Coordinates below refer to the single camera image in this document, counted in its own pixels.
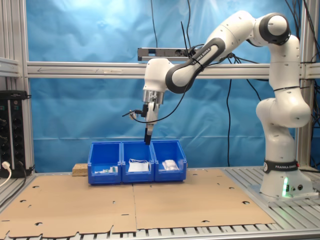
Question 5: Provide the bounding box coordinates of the blue bin holding masks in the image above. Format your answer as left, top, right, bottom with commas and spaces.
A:
120, 140, 156, 184

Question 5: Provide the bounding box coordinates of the black plug with cable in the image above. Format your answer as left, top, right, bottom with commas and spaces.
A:
16, 161, 28, 193

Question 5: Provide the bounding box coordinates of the black upright power strip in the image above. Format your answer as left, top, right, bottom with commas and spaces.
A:
0, 90, 28, 179

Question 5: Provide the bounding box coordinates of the silver power strip on beam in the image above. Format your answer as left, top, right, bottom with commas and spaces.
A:
137, 47, 202, 62

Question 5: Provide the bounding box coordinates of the OSB wood board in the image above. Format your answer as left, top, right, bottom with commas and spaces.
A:
72, 163, 89, 177

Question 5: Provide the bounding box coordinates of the black camera cable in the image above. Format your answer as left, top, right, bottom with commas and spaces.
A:
121, 63, 205, 125

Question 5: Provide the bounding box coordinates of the light blue face mask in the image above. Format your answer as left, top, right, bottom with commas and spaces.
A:
127, 158, 151, 173

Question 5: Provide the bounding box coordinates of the black hanging cable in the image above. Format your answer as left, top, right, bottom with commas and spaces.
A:
186, 0, 193, 49
225, 52, 236, 168
150, 0, 159, 49

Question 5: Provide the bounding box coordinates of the brown cardboard sheet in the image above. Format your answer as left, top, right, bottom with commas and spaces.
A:
131, 168, 277, 230
0, 174, 138, 239

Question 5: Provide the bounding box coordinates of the aluminium frame post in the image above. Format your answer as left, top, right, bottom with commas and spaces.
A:
0, 0, 35, 173
296, 0, 320, 172

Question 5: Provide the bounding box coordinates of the blue bin holding syringe packets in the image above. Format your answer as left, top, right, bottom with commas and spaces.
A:
87, 141, 124, 186

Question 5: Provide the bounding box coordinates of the aluminium cross beam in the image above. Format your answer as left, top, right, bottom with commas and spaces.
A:
25, 60, 304, 80

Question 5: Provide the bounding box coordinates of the white plug with cable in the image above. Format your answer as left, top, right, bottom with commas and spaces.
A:
0, 161, 13, 189

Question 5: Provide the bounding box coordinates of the blue bin holding gauze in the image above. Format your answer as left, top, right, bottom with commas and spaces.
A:
151, 140, 188, 183

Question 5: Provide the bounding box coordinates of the black cable bundle on post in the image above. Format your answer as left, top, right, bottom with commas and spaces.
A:
284, 0, 320, 173

